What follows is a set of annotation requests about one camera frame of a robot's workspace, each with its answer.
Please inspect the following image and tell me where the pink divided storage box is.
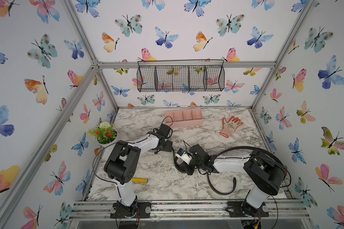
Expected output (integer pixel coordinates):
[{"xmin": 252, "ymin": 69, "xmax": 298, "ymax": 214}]
[{"xmin": 164, "ymin": 108, "xmax": 204, "ymax": 129}]

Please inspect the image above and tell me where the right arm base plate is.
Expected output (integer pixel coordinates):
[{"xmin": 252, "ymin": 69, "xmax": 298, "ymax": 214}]
[{"xmin": 225, "ymin": 200, "xmax": 269, "ymax": 218}]

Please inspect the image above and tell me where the aluminium front rail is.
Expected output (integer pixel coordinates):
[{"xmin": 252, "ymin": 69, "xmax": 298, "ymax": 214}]
[{"xmin": 70, "ymin": 199, "xmax": 310, "ymax": 221}]

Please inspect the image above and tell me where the red and white work glove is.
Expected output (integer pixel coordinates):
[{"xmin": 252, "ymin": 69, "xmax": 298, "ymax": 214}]
[{"xmin": 220, "ymin": 116, "xmax": 243, "ymax": 138}]

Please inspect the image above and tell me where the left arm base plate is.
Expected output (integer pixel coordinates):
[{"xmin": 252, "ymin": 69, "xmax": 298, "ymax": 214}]
[{"xmin": 110, "ymin": 200, "xmax": 152, "ymax": 219}]

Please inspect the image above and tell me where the black wire wall basket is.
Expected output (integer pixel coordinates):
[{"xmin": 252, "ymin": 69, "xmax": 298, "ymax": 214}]
[{"xmin": 133, "ymin": 59, "xmax": 225, "ymax": 94}]

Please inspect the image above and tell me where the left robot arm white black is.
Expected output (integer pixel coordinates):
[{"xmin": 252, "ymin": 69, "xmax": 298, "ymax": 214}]
[{"xmin": 104, "ymin": 124, "xmax": 173, "ymax": 207}]

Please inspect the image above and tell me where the white flower pot with plant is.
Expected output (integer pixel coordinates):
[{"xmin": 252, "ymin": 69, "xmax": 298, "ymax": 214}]
[{"xmin": 88, "ymin": 121, "xmax": 118, "ymax": 146}]

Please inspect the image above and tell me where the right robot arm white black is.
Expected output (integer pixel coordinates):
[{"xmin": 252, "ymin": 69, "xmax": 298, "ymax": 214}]
[{"xmin": 174, "ymin": 145, "xmax": 287, "ymax": 211}]

